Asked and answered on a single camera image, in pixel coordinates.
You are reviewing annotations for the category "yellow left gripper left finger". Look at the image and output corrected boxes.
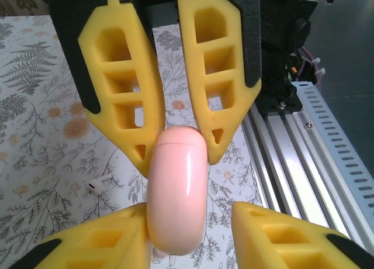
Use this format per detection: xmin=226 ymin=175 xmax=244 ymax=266
xmin=8 ymin=202 xmax=153 ymax=269

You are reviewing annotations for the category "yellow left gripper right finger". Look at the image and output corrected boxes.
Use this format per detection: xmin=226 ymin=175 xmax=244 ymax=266
xmin=231 ymin=201 xmax=374 ymax=269

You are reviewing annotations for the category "white wireless earbud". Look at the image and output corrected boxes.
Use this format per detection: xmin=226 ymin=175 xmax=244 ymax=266
xmin=87 ymin=173 xmax=115 ymax=197

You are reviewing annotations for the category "earbud charging case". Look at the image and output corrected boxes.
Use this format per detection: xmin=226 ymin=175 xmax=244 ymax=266
xmin=146 ymin=126 xmax=209 ymax=257

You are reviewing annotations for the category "floral patterned table cover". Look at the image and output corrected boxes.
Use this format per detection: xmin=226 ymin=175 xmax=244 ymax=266
xmin=0 ymin=15 xmax=274 ymax=269

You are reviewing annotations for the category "grey metal panel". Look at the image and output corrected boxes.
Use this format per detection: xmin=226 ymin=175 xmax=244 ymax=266
xmin=297 ymin=0 xmax=374 ymax=176

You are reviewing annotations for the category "aluminium extrusion rail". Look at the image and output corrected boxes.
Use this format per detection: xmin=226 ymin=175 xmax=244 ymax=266
xmin=241 ymin=105 xmax=374 ymax=252

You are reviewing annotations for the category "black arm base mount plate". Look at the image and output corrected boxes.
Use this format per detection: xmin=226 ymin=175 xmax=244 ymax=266
xmin=257 ymin=84 xmax=303 ymax=116

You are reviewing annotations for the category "grey slotted cable duct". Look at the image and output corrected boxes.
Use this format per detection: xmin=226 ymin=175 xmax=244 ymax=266
xmin=290 ymin=81 xmax=374 ymax=220

